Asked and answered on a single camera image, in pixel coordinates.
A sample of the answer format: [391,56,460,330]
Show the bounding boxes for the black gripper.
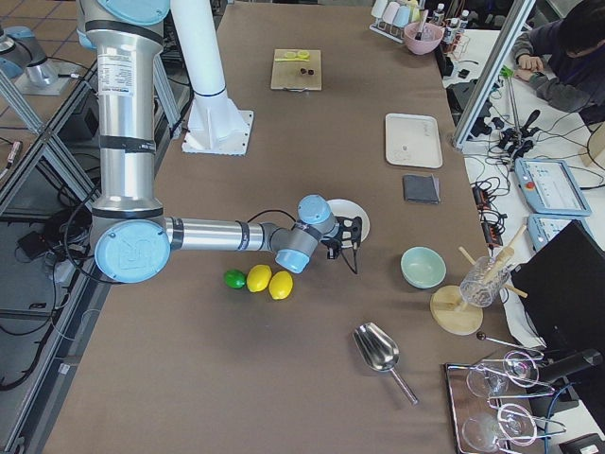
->
[323,216,363,260]

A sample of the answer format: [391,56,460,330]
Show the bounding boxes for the round white plate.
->
[327,199,371,242]

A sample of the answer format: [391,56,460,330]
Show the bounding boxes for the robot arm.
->
[78,1,363,283]

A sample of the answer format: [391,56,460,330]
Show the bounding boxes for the other robot base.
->
[1,26,68,96]

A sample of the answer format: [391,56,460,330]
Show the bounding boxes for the cream rabbit tray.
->
[385,113,442,168]

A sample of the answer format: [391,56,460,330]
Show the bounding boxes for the wine glass rack tray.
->
[443,363,566,453]

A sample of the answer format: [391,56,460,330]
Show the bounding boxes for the grey folded cloth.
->
[403,174,441,204]

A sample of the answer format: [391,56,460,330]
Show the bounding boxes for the light green bowl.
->
[400,247,446,289]

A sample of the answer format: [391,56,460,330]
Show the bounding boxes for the yellow lemon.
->
[268,271,294,301]
[246,264,272,292]

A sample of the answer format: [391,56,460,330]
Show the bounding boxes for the steel ice scoop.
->
[353,323,419,406]

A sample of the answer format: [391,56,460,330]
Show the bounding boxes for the wooden glass drying stand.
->
[430,225,527,336]

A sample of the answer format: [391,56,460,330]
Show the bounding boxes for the green lime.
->
[223,269,247,289]

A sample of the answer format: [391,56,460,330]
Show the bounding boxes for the clear textured glass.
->
[459,256,510,308]

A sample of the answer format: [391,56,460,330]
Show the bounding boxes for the bamboo cutting board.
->
[270,48,322,92]

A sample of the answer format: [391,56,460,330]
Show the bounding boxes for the bar spoon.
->
[475,331,542,353]

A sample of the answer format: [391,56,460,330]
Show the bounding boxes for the teach pendant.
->
[514,158,592,217]
[527,214,575,252]

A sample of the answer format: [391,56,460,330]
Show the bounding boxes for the pink bowl of ice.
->
[403,22,444,55]

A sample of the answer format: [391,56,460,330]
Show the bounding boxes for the oolong tea bottle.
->
[455,9,470,39]
[441,18,458,44]

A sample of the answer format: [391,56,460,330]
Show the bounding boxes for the blue plastic cup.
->
[393,5,411,28]

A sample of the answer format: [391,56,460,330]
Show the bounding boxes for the pink plastic cup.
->
[382,1,401,25]

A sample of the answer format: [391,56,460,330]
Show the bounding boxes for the black monitor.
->
[512,220,604,352]

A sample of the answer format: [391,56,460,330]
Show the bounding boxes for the white plastic cup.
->
[371,0,389,19]

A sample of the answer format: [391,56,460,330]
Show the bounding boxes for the yellow plastic cup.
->
[408,0,422,23]

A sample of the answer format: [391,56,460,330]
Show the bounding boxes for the steel muddler black tip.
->
[415,9,429,41]

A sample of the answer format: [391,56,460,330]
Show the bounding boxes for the person in grey hoodie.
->
[511,0,604,125]

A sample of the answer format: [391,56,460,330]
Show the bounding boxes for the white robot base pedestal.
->
[170,0,253,156]

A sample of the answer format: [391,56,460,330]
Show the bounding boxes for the white wire cup rack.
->
[369,17,404,44]

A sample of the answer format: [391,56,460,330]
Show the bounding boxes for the copper wire bottle rack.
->
[441,34,464,55]

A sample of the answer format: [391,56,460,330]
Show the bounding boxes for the aluminium frame post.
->
[452,0,536,151]

